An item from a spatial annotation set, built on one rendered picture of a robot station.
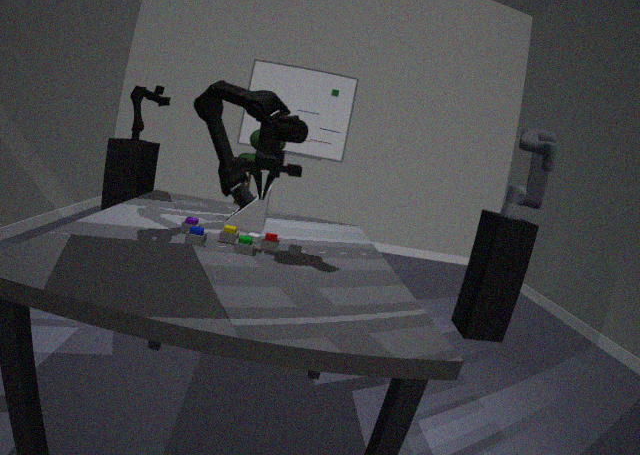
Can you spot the green button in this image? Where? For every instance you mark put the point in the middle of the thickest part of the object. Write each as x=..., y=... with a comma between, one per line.
x=244, y=245

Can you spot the red button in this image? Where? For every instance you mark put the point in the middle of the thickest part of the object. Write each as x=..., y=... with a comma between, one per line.
x=270, y=242

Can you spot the purple button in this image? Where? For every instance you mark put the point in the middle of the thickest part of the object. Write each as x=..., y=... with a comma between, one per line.
x=190, y=221

